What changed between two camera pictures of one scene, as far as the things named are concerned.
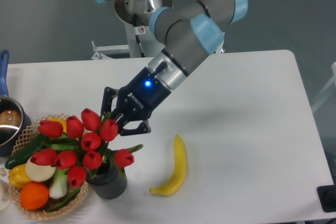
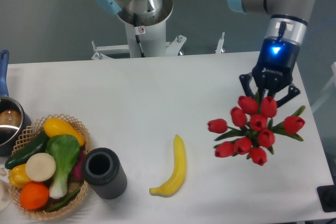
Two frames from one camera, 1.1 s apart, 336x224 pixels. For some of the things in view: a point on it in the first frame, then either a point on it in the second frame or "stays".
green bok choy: x=59 y=188 stays
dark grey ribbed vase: x=108 y=182 stays
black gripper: x=136 y=101 → x=273 y=72
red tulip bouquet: x=80 y=146 → x=253 y=128
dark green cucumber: x=21 y=157 stays
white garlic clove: x=2 y=172 stays
